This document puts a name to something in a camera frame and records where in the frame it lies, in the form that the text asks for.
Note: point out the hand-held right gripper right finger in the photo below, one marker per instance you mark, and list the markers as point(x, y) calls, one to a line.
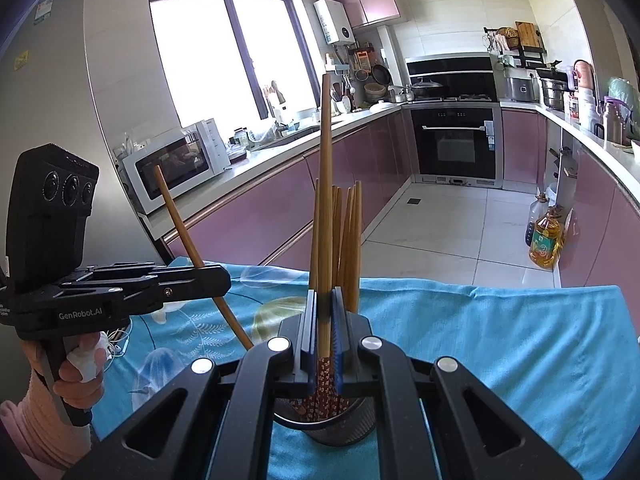
point(339, 365)

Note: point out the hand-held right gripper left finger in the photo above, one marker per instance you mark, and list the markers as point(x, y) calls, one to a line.
point(313, 375)

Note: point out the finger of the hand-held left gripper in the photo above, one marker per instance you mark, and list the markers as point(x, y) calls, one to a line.
point(150, 297)
point(215, 280)

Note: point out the black mesh utensil holder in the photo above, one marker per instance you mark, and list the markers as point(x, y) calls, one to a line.
point(340, 432)

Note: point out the person's left forearm pink sleeve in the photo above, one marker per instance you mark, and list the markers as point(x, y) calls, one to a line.
point(40, 430)

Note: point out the person's left hand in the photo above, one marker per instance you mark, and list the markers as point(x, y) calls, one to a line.
point(75, 392)

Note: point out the purple lower cabinets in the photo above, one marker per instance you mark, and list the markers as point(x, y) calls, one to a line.
point(270, 210)
point(590, 210)

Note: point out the purple cabinets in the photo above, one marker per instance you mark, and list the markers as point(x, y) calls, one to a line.
point(370, 0)
point(270, 210)
point(590, 210)

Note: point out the white microwave oven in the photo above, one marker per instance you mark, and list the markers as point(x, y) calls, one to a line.
point(165, 170)

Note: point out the blue floral tablecloth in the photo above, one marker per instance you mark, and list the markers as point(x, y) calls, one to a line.
point(475, 350)

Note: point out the kitchen window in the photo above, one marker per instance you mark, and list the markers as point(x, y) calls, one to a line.
point(200, 60)

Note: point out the yellow cooking oil bottle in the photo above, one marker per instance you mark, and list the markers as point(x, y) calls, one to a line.
point(546, 245)

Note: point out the brown clay pot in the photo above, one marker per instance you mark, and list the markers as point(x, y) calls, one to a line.
point(375, 92)

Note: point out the built-in black oven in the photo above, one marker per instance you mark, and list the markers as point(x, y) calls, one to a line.
point(455, 145)

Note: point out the hanging black frying pan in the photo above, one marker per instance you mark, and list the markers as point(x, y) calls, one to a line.
point(381, 75)

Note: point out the black glass range hood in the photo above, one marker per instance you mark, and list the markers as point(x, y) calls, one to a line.
point(450, 70)

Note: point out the purple upper cabinets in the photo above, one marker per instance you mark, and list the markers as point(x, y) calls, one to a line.
point(370, 0)

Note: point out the silver rice cooker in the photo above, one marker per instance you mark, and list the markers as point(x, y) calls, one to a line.
point(522, 91)

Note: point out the steel stock pot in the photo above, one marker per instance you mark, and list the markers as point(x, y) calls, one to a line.
point(554, 94)

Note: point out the black countertop storage rack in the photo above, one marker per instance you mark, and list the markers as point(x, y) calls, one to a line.
point(525, 45)

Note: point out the pink thermos jug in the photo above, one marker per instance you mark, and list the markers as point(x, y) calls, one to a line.
point(584, 74)

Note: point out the white wall water heater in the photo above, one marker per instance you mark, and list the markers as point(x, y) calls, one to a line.
point(334, 20)

